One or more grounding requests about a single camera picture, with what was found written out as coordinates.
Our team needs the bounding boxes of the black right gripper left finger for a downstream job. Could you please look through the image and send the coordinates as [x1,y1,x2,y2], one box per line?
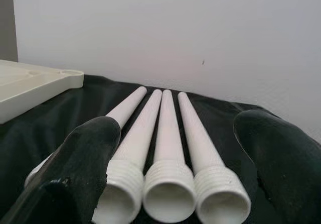
[0,117,121,224]

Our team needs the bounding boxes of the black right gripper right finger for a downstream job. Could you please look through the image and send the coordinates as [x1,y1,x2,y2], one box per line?
[233,109,321,224]

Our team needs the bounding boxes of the black cloth table cover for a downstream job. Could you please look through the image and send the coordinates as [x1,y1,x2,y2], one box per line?
[0,73,321,224]

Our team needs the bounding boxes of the white plastic children table top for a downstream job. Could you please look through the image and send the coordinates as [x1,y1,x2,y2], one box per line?
[0,59,85,125]

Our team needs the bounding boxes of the white plastic table leg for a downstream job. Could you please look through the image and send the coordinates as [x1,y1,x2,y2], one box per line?
[143,89,198,222]
[24,86,148,187]
[177,92,252,224]
[90,89,164,224]

